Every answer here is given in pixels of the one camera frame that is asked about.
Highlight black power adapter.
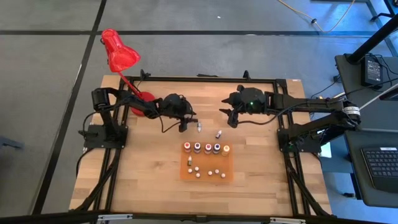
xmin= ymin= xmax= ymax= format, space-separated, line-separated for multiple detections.
xmin=360 ymin=55 xmax=384 ymax=90

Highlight dark grey side table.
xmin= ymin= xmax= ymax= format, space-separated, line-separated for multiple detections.
xmin=335 ymin=54 xmax=398 ymax=131

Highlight black diagonal stand pole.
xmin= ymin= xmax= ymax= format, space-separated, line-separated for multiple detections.
xmin=346 ymin=14 xmax=398 ymax=65

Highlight orange translucent plastic tray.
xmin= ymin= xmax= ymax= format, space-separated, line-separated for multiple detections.
xmin=180 ymin=142 xmax=234 ymax=183

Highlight short black stand pole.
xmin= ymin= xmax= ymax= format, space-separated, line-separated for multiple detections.
xmin=320 ymin=123 xmax=357 ymax=146

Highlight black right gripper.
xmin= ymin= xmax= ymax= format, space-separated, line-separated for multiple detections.
xmin=218 ymin=84 xmax=267 ymax=129

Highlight dark grey laptop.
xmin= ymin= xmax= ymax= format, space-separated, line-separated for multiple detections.
xmin=344 ymin=129 xmax=398 ymax=208

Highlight yellow extension cord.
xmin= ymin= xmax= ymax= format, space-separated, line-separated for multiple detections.
xmin=277 ymin=0 xmax=356 ymax=34

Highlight black horizontal beam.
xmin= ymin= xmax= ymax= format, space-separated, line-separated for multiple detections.
xmin=0 ymin=210 xmax=398 ymax=224

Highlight white paper sheet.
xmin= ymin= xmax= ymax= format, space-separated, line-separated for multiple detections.
xmin=319 ymin=124 xmax=333 ymax=159

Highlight grey floor object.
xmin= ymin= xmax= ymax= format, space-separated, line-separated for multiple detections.
xmin=0 ymin=136 xmax=25 ymax=150

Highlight silver metal bracket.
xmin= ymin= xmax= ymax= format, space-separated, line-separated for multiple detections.
xmin=269 ymin=217 xmax=306 ymax=224
xmin=98 ymin=213 xmax=134 ymax=222

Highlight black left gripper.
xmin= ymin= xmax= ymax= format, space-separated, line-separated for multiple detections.
xmin=161 ymin=93 xmax=199 ymax=133

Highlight black aluminium table frame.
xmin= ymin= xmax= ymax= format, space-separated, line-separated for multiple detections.
xmin=70 ymin=70 xmax=332 ymax=218

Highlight white cable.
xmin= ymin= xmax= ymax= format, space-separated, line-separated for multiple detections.
xmin=357 ymin=83 xmax=398 ymax=110

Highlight black stand legs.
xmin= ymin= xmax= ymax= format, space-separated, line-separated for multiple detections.
xmin=366 ymin=0 xmax=398 ymax=22

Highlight red desk lamp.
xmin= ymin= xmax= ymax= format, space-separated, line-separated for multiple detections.
xmin=101 ymin=28 xmax=158 ymax=118

